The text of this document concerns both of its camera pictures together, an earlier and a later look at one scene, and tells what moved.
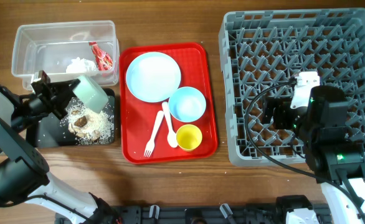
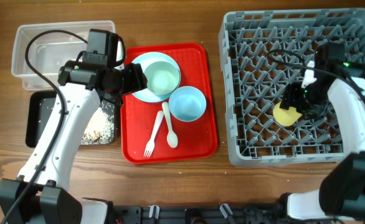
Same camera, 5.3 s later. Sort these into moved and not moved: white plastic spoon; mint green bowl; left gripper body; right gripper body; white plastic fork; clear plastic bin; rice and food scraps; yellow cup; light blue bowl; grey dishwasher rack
Moved: mint green bowl; right gripper body; left gripper body; yellow cup
Not moved: white plastic spoon; rice and food scraps; white plastic fork; grey dishwasher rack; clear plastic bin; light blue bowl
